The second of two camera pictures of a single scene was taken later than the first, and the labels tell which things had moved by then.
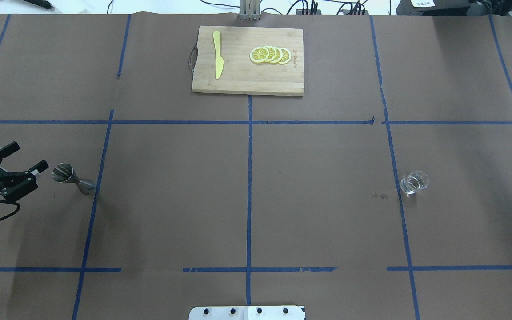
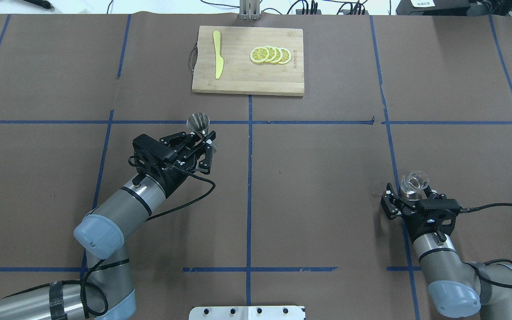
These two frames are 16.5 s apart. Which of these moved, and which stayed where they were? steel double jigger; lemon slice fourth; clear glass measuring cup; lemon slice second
Moved: steel double jigger
Stayed: clear glass measuring cup; lemon slice fourth; lemon slice second
